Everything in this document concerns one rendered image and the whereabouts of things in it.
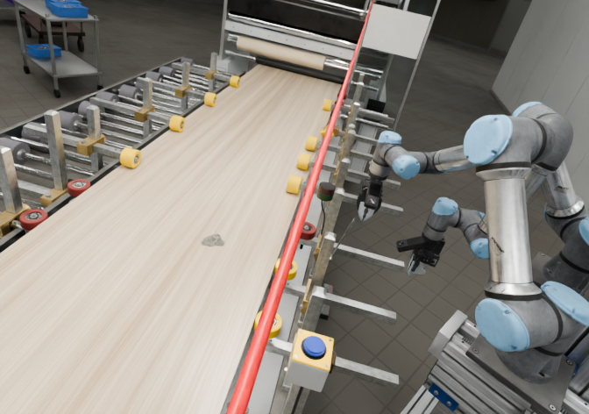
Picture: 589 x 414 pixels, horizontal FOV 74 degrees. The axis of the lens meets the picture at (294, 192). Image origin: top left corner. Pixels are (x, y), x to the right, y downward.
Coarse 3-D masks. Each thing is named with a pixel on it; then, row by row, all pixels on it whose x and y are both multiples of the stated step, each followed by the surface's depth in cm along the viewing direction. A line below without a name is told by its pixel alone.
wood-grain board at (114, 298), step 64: (192, 128) 215; (256, 128) 232; (320, 128) 252; (128, 192) 154; (192, 192) 162; (256, 192) 172; (0, 256) 115; (64, 256) 120; (128, 256) 125; (192, 256) 130; (256, 256) 136; (0, 320) 98; (64, 320) 101; (128, 320) 105; (192, 320) 109; (0, 384) 85; (64, 384) 88; (128, 384) 91; (192, 384) 94
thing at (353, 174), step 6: (312, 162) 195; (324, 162) 197; (324, 168) 196; (330, 168) 195; (348, 168) 196; (348, 174) 194; (354, 174) 194; (360, 174) 194; (366, 174) 195; (390, 180) 194; (390, 186) 193; (396, 186) 193
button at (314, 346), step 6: (312, 336) 72; (306, 342) 70; (312, 342) 70; (318, 342) 71; (306, 348) 69; (312, 348) 69; (318, 348) 70; (324, 348) 70; (312, 354) 69; (318, 354) 69
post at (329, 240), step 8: (328, 232) 120; (328, 240) 119; (328, 248) 121; (320, 256) 123; (328, 256) 122; (320, 264) 124; (320, 272) 126; (312, 280) 128; (320, 280) 127; (312, 288) 130
